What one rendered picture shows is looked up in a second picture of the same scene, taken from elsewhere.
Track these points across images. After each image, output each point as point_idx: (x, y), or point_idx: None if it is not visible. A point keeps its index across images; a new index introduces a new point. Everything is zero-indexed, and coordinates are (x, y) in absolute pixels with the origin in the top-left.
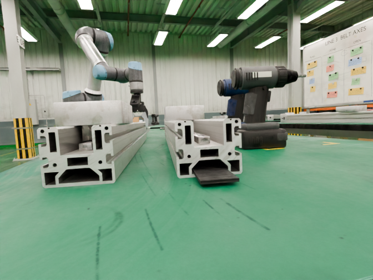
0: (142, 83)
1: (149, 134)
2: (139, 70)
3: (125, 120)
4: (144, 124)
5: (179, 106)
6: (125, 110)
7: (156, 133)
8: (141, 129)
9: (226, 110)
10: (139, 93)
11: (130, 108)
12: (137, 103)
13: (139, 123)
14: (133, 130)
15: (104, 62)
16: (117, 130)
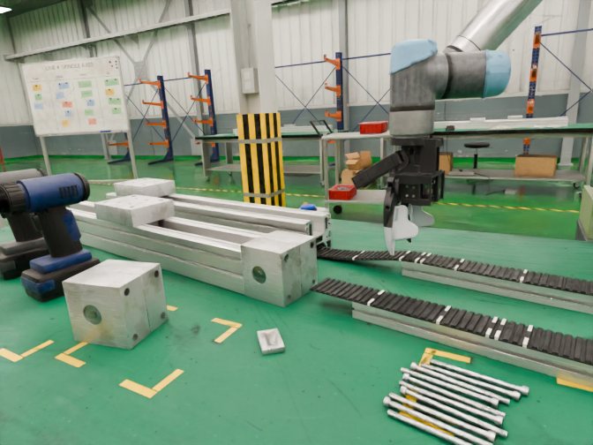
0: (394, 116)
1: (508, 303)
2: (389, 74)
3: (121, 195)
4: (263, 221)
5: (121, 197)
6: (123, 189)
7: (572, 331)
8: (214, 220)
9: (78, 229)
10: (401, 147)
11: (136, 188)
12: (351, 177)
13: (194, 207)
14: (179, 212)
15: (446, 48)
16: (113, 198)
